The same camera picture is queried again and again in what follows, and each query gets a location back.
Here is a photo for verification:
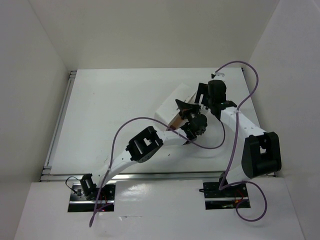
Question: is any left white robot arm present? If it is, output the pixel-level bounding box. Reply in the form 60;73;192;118
80;99;208;200

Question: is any aluminium rail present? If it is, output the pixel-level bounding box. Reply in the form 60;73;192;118
39;171;222;182
41;70;77;176

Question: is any white plastic bin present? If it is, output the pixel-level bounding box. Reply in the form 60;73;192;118
154;83;196;131

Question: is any aluminium front rail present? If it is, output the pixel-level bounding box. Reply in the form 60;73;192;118
39;171;222;182

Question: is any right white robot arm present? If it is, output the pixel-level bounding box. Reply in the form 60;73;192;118
194;80;282;190

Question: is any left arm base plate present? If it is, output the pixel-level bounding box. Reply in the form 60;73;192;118
66;177;116;213

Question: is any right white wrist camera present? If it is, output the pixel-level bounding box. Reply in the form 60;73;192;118
211;72;225;81

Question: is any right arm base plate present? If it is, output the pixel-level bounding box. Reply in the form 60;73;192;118
198;182;251;210

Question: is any aluminium left rail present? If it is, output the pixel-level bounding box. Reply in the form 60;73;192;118
41;70;77;176

